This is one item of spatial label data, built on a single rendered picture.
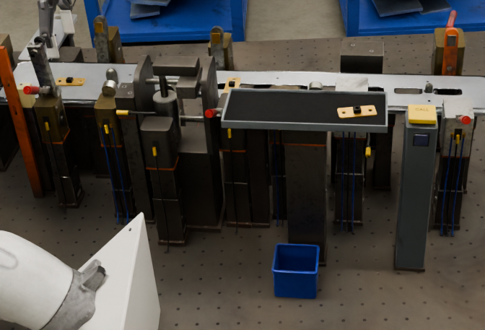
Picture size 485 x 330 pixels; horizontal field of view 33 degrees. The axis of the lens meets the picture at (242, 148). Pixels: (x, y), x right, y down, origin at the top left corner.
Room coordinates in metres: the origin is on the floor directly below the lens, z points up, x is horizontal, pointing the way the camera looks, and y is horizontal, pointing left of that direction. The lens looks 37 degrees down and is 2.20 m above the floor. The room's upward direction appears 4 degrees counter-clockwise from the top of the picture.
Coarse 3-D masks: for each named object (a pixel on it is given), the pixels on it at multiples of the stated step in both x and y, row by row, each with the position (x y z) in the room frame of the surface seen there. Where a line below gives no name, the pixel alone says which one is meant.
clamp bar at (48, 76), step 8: (40, 40) 1.85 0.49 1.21; (32, 48) 1.82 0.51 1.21; (40, 48) 1.81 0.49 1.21; (32, 56) 1.80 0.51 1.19; (40, 56) 1.82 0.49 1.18; (32, 64) 1.83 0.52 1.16; (40, 64) 1.82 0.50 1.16; (48, 64) 1.84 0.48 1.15; (40, 72) 1.83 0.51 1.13; (48, 72) 1.83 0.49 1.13; (40, 80) 1.83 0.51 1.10; (48, 80) 1.83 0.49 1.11
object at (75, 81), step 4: (56, 80) 2.00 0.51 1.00; (64, 80) 1.99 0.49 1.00; (68, 80) 1.98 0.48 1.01; (72, 80) 1.98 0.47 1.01; (76, 80) 1.99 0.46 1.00; (80, 80) 1.99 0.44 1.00; (84, 80) 1.98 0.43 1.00; (56, 84) 1.97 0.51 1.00; (60, 84) 1.97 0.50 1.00; (64, 84) 1.97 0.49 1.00; (68, 84) 1.97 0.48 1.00; (72, 84) 1.97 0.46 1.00; (76, 84) 1.96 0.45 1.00; (80, 84) 1.96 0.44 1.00
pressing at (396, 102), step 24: (24, 72) 2.06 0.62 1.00; (72, 72) 2.04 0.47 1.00; (96, 72) 2.03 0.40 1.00; (120, 72) 2.02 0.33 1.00; (240, 72) 1.97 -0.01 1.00; (264, 72) 1.96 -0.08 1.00; (288, 72) 1.95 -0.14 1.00; (312, 72) 1.95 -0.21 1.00; (336, 72) 1.94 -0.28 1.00; (0, 96) 1.93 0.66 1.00; (72, 96) 1.91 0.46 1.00; (96, 96) 1.90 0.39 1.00; (408, 96) 1.79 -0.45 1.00; (432, 96) 1.78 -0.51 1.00; (456, 96) 1.77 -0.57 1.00; (480, 96) 1.76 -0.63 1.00
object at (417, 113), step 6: (408, 108) 1.50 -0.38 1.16; (414, 108) 1.50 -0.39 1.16; (420, 108) 1.49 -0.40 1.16; (426, 108) 1.49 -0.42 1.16; (432, 108) 1.49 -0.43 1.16; (408, 114) 1.48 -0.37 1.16; (414, 114) 1.47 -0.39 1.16; (420, 114) 1.47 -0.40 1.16; (426, 114) 1.47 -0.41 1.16; (432, 114) 1.47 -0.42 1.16; (408, 120) 1.46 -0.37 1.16; (414, 120) 1.45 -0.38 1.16; (420, 120) 1.45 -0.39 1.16; (426, 120) 1.45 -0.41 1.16; (432, 120) 1.45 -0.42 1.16
